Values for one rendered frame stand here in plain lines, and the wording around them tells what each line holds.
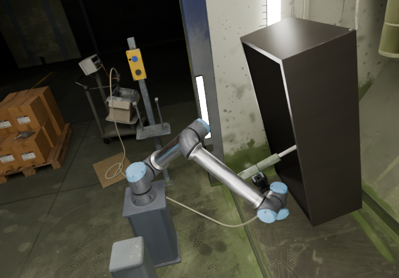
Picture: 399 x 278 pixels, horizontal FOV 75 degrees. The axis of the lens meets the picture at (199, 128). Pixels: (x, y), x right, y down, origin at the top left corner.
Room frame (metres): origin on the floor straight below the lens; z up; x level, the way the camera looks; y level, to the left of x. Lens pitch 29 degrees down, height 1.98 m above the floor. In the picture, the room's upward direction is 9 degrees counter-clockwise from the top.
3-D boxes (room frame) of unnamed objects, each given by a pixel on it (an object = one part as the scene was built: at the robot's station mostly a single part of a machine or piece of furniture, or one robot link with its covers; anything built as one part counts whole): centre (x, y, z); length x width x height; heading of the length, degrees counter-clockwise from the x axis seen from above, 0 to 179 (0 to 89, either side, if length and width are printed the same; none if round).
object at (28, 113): (3.59, 2.38, 0.69); 0.38 x 0.29 x 0.36; 6
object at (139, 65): (2.33, 0.46, 1.42); 0.12 x 0.06 x 0.26; 95
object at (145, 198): (1.50, 0.49, 0.69); 0.19 x 0.19 x 0.10
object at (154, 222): (1.50, 0.49, 0.32); 0.31 x 0.31 x 0.64; 5
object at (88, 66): (3.73, 1.21, 0.64); 0.73 x 0.50 x 1.27; 84
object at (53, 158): (3.59, 2.52, 0.07); 1.20 x 0.80 x 0.14; 12
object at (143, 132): (2.23, 0.44, 0.95); 0.26 x 0.15 x 0.32; 95
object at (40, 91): (3.99, 2.41, 0.69); 0.38 x 0.29 x 0.36; 10
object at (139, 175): (1.51, 0.49, 0.83); 0.17 x 0.15 x 0.18; 142
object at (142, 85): (2.39, 0.46, 0.82); 0.06 x 0.06 x 1.64; 5
